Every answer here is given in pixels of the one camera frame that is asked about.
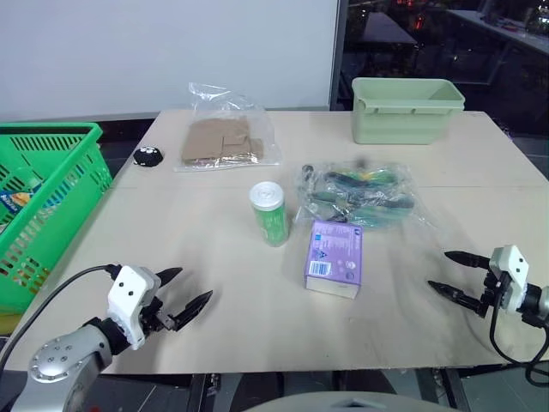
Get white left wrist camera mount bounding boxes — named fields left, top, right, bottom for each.
left=106, top=264, right=163, bottom=351

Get white partition board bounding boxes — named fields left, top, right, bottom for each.
left=0, top=0, right=347, bottom=121

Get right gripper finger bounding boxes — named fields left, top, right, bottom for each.
left=443, top=251, right=492, bottom=271
left=427, top=280, right=487, bottom=318

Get purple rectangular box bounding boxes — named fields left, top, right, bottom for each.
left=304, top=219, right=366, bottom=300

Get green cylindrical can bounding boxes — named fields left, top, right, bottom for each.
left=249, top=180, right=292, bottom=248

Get bottle with green cap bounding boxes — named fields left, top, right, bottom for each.
left=15, top=166, right=45, bottom=195

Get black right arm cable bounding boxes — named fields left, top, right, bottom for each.
left=488, top=274, right=549, bottom=386

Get clear bag green black tools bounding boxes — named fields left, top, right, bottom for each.
left=295, top=157, right=425, bottom=232

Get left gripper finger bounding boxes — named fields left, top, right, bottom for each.
left=156, top=267, right=184, bottom=290
left=171, top=289, right=214, bottom=333

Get green plastic shopping basket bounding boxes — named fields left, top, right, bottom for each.
left=0, top=122, right=114, bottom=315

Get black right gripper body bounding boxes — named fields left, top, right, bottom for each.
left=479, top=269, right=512, bottom=319

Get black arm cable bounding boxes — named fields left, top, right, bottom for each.
left=488, top=274, right=549, bottom=386
left=0, top=264, right=124, bottom=371

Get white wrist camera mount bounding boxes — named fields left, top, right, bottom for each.
left=106, top=264, right=163, bottom=351
left=488, top=244, right=530, bottom=313

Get dark background table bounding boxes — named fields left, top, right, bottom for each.
left=359, top=11, right=419, bottom=47

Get blue yellow snack package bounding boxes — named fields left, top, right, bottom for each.
left=0, top=188, right=34, bottom=225

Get light green plastic bin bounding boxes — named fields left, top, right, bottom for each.
left=351, top=76, right=467, bottom=146

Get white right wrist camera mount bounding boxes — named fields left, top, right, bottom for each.
left=488, top=244, right=530, bottom=313

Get clear bag with cardboard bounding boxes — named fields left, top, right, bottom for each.
left=172, top=82, right=282, bottom=173

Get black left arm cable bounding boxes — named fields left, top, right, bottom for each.
left=0, top=264, right=124, bottom=371

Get small black object white dots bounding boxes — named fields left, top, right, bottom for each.
left=132, top=145, right=165, bottom=168

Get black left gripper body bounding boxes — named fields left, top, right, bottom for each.
left=138, top=277, right=182, bottom=340

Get long background desk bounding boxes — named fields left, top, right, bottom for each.
left=445, top=7, right=549, bottom=59

